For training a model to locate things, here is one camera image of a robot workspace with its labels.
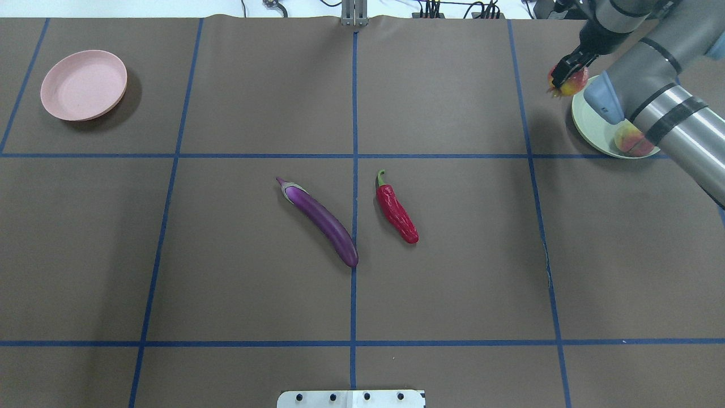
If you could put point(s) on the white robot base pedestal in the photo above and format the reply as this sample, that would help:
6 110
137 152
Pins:
353 398

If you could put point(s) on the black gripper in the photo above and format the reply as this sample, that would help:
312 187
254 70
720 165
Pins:
592 38

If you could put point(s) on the pink yellow peach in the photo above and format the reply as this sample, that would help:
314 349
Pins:
631 142

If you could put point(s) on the red pomegranate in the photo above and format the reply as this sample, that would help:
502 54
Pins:
571 86

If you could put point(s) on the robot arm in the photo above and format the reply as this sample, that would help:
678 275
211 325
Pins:
641 86

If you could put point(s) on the purple eggplant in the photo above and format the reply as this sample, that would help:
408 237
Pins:
331 227

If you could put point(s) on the pink plate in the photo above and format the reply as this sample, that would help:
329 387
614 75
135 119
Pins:
84 86

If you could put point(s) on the green plate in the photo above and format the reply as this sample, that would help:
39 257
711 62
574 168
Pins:
595 130

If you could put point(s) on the red chili pepper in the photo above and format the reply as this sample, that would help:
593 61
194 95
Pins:
393 210

